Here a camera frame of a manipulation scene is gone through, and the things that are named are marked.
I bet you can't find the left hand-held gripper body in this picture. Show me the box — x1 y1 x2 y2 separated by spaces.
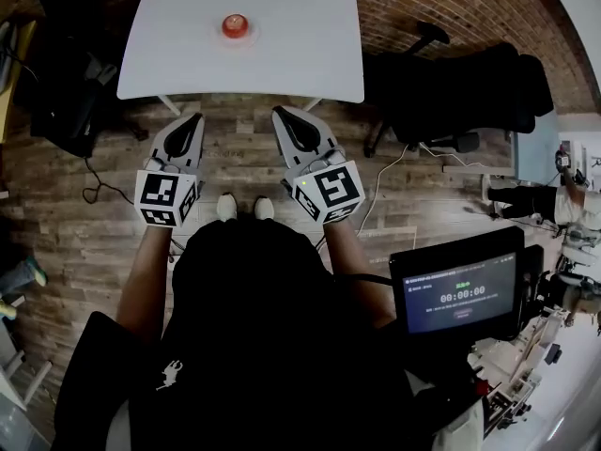
134 155 207 228

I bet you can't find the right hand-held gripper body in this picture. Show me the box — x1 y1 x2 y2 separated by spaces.
283 146 367 226

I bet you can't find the red round object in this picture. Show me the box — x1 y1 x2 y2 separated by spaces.
221 13 249 40

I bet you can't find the person's left forearm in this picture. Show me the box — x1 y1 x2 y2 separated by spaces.
115 223 178 345

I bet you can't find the person's right forearm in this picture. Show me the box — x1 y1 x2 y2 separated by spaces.
322 218 399 332

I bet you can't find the person's left white shoe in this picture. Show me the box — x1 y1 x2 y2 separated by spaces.
216 193 239 223

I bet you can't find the person's white shoe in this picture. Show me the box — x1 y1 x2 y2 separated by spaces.
253 195 276 222
216 193 239 223

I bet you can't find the person's right white shoe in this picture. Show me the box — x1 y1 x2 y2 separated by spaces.
253 195 276 222

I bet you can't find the yellow desk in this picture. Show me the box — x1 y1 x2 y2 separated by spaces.
0 19 39 146

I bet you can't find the black monitor with timer screen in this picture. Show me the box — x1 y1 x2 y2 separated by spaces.
388 225 546 343

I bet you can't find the person's black shirt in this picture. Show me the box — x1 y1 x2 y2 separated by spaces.
50 217 485 451

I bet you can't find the white stool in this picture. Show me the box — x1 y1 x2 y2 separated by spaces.
0 319 54 412

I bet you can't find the thin black floor cable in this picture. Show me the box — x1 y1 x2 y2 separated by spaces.
81 156 136 207

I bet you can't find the white floor cable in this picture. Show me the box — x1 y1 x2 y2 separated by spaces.
359 141 470 234

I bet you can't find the thick black cable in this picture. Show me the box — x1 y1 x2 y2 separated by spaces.
330 272 394 287

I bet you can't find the grey device with cables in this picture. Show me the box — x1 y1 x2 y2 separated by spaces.
0 20 25 94

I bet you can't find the white equipment frame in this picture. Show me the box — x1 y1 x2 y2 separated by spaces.
467 305 565 443

